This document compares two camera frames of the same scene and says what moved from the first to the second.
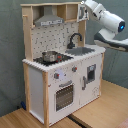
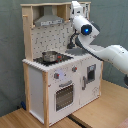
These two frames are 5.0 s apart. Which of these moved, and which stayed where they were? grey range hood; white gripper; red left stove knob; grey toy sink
Moved: white gripper
Stayed: grey range hood; grey toy sink; red left stove knob
